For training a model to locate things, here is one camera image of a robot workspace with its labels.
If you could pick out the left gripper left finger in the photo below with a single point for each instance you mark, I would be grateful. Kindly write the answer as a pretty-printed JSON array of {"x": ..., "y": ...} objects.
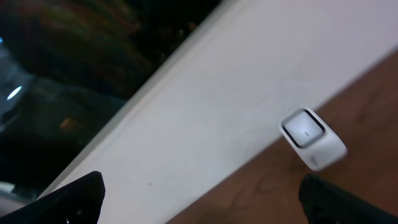
[{"x": 78, "y": 202}]

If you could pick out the white barcode scanner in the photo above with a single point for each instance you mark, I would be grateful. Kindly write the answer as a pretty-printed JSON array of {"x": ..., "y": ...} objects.
[{"x": 312, "y": 139}]

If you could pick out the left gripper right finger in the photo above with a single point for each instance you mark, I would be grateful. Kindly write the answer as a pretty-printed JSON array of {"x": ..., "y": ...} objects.
[{"x": 324, "y": 202}]

